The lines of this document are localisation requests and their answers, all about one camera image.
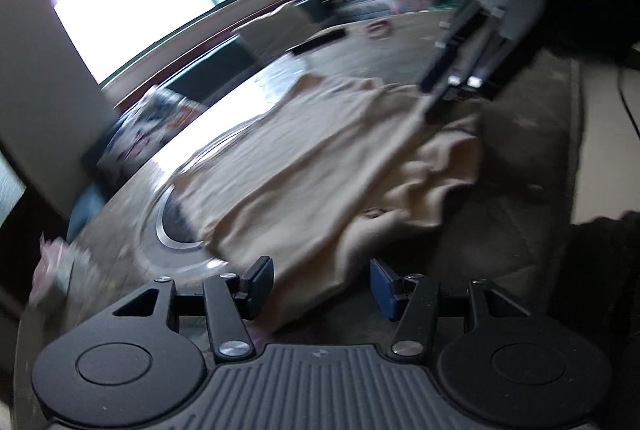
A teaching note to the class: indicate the dark cloth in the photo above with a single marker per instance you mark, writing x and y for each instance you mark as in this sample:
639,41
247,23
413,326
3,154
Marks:
600,290

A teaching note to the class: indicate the black remote control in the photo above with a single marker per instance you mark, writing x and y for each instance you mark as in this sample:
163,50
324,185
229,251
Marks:
320,42

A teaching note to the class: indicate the round glass turntable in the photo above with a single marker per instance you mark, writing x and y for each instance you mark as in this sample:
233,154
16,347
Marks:
172,222

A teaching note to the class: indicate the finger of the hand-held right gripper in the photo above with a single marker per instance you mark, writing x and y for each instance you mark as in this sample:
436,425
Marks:
447,52
486,54

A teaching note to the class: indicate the beige shirt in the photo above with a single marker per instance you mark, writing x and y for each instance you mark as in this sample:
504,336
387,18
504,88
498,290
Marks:
320,159

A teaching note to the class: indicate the pink paper packet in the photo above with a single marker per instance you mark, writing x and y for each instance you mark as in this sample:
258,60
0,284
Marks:
52,270

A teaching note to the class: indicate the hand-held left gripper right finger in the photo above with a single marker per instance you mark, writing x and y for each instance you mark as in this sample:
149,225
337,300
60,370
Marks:
384,289

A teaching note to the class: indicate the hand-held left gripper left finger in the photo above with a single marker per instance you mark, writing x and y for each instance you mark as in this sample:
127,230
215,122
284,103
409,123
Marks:
261,282

